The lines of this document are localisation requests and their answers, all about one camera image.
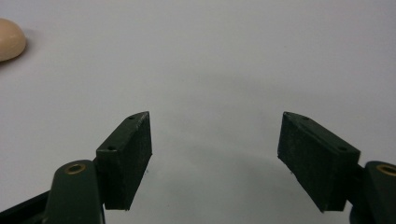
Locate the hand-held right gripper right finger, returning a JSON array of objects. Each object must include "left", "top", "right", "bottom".
[{"left": 276, "top": 111, "right": 362, "bottom": 214}]

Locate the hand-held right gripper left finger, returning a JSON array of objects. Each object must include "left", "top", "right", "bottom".
[{"left": 94, "top": 110, "right": 153, "bottom": 211}]

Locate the beige rounded object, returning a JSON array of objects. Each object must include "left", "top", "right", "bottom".
[{"left": 0, "top": 17, "right": 27, "bottom": 63}]

